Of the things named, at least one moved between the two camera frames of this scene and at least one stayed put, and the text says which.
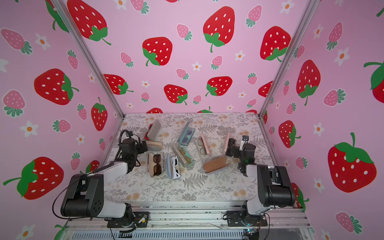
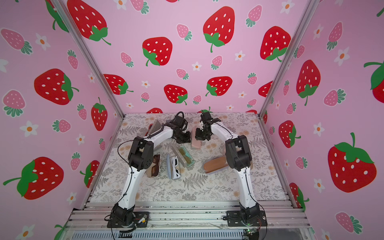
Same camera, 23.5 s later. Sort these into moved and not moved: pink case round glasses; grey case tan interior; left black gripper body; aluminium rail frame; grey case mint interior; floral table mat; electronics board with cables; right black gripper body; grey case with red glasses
Moved: right black gripper body; pink case round glasses; left black gripper body
Not moved: floral table mat; electronics board with cables; grey case with red glasses; aluminium rail frame; grey case tan interior; grey case mint interior
